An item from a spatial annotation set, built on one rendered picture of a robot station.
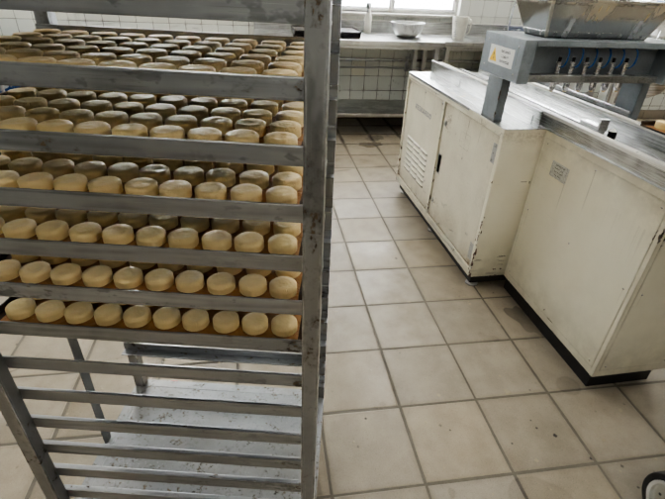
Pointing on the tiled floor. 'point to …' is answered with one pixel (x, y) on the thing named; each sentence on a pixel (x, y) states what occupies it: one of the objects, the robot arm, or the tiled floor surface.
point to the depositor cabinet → (467, 171)
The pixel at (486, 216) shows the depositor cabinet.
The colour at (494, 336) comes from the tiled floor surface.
